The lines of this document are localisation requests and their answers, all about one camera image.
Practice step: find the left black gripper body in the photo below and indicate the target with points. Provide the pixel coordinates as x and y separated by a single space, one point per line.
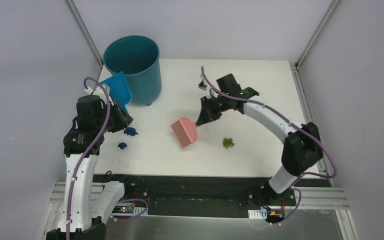
119 118

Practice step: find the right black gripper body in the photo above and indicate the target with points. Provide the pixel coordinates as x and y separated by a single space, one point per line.
216 106

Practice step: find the pink hand brush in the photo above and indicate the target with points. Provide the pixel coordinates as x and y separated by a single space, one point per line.
185 131

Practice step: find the blue plastic dustpan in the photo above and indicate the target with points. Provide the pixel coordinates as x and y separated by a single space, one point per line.
119 90

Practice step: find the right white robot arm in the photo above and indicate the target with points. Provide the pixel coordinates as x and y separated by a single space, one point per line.
301 142

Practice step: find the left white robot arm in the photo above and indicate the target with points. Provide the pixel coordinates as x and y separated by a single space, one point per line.
81 217

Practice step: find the dark blue paper scrap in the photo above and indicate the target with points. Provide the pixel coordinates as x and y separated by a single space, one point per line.
130 131

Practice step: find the small dark blue scrap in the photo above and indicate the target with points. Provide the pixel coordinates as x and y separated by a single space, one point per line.
122 145

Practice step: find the green paper scrap centre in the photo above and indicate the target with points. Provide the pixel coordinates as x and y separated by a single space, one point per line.
228 143

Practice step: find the teal plastic waste bin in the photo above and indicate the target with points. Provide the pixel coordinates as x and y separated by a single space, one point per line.
138 58

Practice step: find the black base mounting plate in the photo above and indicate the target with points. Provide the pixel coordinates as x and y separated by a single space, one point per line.
198 196

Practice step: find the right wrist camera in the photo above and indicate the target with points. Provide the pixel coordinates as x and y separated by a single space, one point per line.
203 85

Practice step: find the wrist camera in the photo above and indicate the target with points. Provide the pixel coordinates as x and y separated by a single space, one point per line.
98 91
203 85

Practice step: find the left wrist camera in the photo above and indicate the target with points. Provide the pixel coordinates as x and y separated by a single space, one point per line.
98 91

